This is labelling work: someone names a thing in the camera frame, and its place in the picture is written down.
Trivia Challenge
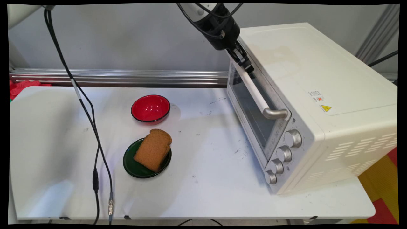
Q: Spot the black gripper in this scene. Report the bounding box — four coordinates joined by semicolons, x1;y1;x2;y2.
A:
194;3;255;74

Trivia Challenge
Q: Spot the glass oven door with handle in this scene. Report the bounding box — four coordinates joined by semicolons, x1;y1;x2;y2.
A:
227;59;291;169

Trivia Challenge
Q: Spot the cream toaster oven body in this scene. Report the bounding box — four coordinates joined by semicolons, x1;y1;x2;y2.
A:
226;22;398;195

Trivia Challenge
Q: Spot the large silver oven knob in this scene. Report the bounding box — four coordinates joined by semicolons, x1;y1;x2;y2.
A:
284;129;302;148

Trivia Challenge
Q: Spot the red bowl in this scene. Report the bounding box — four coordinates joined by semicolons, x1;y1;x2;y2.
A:
131;94;171;124

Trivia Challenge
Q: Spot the brown bread slice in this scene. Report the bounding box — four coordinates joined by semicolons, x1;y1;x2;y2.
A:
133;128;173;173

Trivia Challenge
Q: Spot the dark green plate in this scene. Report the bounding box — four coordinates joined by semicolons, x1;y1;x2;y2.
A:
123;137;172;179

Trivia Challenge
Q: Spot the red yellow foam floor mat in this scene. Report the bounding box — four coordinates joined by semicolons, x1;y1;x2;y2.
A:
350;146;399;224

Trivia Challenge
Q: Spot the red cloth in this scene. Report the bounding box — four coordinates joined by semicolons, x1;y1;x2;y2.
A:
10;80;51;101

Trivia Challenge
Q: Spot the aluminium frame rail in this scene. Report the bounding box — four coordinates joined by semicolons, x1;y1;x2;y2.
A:
10;68;398;88

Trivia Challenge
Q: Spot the aluminium frame post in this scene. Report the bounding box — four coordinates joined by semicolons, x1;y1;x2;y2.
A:
355;4;399;66

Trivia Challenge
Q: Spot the thin black cable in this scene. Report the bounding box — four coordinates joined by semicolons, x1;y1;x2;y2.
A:
368;50;398;68

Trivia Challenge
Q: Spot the black cable with silver connector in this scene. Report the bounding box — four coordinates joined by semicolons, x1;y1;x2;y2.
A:
46;9;114;223

